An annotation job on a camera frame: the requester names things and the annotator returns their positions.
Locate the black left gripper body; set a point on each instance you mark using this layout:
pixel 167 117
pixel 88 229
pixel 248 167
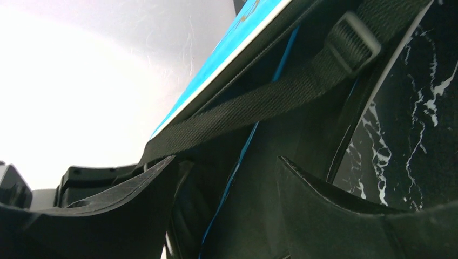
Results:
pixel 76 184

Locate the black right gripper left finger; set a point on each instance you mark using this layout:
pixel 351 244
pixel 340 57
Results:
pixel 128 220

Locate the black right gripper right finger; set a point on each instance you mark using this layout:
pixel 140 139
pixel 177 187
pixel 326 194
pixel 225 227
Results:
pixel 324 221

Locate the blue racket cover bag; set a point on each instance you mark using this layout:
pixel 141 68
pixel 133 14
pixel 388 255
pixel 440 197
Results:
pixel 353 43

